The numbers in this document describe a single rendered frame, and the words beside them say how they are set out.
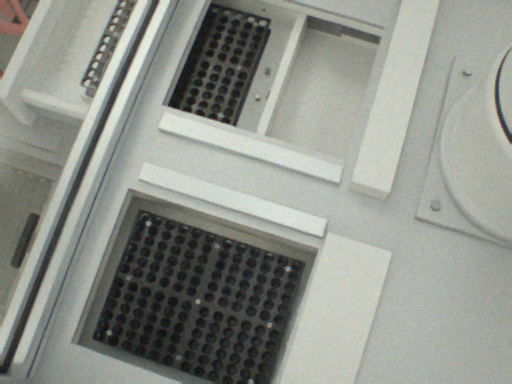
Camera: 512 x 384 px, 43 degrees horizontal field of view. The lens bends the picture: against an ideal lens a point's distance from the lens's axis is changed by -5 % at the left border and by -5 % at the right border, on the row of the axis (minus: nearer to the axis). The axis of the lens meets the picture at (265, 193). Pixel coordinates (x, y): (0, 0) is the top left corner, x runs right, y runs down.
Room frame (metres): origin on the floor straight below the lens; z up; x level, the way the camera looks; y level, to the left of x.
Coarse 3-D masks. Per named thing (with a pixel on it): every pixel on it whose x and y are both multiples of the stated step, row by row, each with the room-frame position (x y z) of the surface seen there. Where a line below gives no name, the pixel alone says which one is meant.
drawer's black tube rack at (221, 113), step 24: (216, 24) 0.49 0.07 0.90; (240, 24) 0.49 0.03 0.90; (192, 48) 0.45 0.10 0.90; (216, 48) 0.45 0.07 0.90; (240, 48) 0.45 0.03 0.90; (264, 48) 0.47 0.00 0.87; (192, 72) 0.43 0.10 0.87; (216, 72) 0.43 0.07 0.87; (240, 72) 0.41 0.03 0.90; (192, 96) 0.38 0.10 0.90; (216, 96) 0.38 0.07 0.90; (240, 96) 0.37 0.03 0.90; (216, 120) 0.34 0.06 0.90
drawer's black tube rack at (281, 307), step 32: (160, 224) 0.20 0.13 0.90; (128, 256) 0.16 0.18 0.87; (160, 256) 0.16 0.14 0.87; (192, 256) 0.16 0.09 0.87; (224, 256) 0.17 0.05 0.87; (256, 256) 0.17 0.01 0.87; (128, 288) 0.12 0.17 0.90; (160, 288) 0.12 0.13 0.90; (192, 288) 0.12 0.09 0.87; (224, 288) 0.12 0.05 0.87; (256, 288) 0.12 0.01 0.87; (288, 288) 0.12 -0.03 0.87; (128, 320) 0.08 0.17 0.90; (160, 320) 0.08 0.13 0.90; (192, 320) 0.08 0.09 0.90; (224, 320) 0.08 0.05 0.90; (256, 320) 0.08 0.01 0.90; (160, 352) 0.04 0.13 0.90; (192, 352) 0.04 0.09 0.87; (224, 352) 0.04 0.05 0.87; (256, 352) 0.04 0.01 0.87
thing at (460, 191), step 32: (480, 64) 0.40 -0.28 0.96; (448, 96) 0.35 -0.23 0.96; (480, 96) 0.29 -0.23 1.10; (448, 128) 0.30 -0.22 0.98; (480, 128) 0.26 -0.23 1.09; (448, 160) 0.26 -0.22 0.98; (480, 160) 0.23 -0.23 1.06; (448, 192) 0.22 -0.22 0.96; (480, 192) 0.21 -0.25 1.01; (448, 224) 0.18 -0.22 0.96; (480, 224) 0.18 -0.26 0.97
